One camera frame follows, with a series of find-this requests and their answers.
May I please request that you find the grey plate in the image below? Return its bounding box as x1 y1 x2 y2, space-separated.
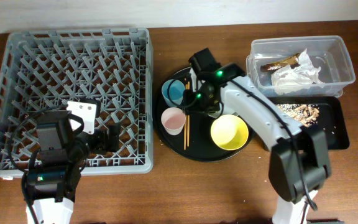
188 66 228 118

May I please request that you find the wooden chopstick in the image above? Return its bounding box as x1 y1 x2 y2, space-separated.
185 82 190 149
183 82 188 151

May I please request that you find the blue plastic cup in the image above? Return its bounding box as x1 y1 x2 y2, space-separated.
162 79 185 107

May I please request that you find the pink plastic cup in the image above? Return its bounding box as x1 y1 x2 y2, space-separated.
161 107 186 136

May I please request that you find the yellow bowl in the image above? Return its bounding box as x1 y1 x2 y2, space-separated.
210 114 250 151

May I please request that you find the white napkin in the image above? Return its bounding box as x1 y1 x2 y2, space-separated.
271 49 324 95

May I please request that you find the brown coffee sachet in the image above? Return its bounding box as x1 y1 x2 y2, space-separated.
260 53 300 72

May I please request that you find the food scraps and rice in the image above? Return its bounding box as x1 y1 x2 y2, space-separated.
277 104 320 127

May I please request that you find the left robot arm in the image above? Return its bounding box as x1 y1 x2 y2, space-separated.
21 98 121 223

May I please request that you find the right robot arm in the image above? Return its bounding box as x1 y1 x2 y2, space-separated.
184 49 331 223

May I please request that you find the grey dishwasher rack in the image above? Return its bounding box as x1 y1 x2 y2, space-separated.
0 28 154 180

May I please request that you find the round black tray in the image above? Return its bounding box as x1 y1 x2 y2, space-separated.
152 63 259 162

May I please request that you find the clear plastic bin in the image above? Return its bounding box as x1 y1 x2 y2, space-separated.
246 35 356 97

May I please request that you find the black rectangular tray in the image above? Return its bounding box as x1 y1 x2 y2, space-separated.
269 96 350 150

